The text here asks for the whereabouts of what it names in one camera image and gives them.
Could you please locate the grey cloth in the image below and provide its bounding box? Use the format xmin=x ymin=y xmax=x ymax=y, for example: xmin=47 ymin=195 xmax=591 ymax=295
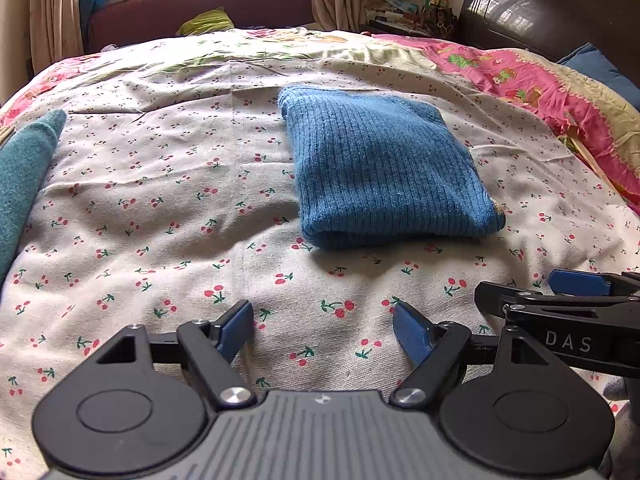
xmin=599 ymin=375 xmax=640 ymax=480

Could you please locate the blue knit sweater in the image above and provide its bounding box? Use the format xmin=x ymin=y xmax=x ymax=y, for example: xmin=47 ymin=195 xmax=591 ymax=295
xmin=277 ymin=84 xmax=507 ymax=251

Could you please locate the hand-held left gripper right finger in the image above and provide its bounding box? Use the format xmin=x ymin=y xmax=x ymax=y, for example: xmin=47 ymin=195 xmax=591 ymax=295
xmin=389 ymin=302 xmax=556 ymax=408

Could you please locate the cluttered nightstand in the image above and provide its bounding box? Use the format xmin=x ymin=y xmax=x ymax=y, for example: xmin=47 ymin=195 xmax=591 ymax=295
xmin=362 ymin=0 xmax=458 ymax=38

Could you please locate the pink cartoon print quilt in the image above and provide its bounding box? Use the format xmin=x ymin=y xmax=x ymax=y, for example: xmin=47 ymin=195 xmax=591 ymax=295
xmin=372 ymin=34 xmax=640 ymax=201

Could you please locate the teal fleece garment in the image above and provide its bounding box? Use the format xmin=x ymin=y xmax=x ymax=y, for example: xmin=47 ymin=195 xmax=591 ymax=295
xmin=0 ymin=109 xmax=67 ymax=283

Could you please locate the maroon sofa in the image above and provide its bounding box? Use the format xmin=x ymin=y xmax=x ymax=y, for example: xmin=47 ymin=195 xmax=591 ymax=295
xmin=87 ymin=0 xmax=316 ymax=53

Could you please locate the cherry print bed sheet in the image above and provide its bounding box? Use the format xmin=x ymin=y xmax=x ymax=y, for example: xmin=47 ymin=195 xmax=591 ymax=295
xmin=0 ymin=27 xmax=640 ymax=480

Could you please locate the dark wooden headboard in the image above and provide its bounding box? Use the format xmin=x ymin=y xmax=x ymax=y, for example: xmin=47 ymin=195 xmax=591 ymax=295
xmin=457 ymin=0 xmax=640 ymax=83

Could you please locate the blue pillow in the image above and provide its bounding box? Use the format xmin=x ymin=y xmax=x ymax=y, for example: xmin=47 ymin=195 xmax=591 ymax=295
xmin=557 ymin=42 xmax=640 ymax=111

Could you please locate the green cloth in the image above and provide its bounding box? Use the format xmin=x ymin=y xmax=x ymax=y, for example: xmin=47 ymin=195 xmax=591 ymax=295
xmin=176 ymin=7 xmax=236 ymax=37

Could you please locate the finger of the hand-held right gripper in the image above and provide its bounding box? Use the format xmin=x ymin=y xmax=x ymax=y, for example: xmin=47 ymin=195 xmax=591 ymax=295
xmin=474 ymin=281 xmax=640 ymax=318
xmin=548 ymin=269 xmax=640 ymax=297

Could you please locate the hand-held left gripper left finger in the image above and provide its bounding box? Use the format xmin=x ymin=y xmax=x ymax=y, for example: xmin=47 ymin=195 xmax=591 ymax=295
xmin=95 ymin=300 xmax=257 ymax=410

